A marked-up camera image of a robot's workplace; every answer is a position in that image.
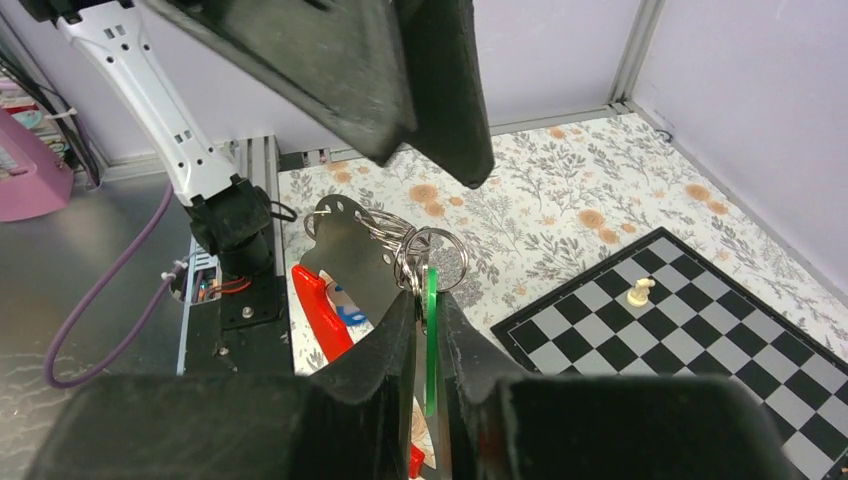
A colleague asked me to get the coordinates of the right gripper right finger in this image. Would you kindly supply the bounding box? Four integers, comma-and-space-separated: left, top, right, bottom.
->
437, 293, 797, 479

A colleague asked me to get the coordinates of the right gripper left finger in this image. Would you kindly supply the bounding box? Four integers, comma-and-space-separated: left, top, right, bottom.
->
27, 292, 416, 479

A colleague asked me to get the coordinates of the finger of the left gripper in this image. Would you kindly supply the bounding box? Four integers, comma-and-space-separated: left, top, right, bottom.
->
147, 0, 416, 165
394, 0, 495, 189

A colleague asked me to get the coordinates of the green key tag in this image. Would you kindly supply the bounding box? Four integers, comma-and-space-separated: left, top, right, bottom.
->
424, 268, 439, 417

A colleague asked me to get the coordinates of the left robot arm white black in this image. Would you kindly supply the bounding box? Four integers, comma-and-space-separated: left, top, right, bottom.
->
23, 1, 494, 373

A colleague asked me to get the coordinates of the floral table mat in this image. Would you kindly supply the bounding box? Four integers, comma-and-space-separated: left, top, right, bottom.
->
279, 114, 847, 365

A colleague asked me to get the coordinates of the cream chess piece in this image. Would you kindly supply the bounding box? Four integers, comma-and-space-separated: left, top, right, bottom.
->
626, 277, 656, 307

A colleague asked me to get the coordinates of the black grey chessboard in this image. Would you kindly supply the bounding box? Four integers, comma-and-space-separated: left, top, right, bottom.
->
492, 228, 847, 479

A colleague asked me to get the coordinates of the pink box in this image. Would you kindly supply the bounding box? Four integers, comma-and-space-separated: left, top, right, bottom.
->
1, 109, 74, 223

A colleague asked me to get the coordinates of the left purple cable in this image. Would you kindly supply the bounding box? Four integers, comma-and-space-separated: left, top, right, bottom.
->
43, 182, 200, 391

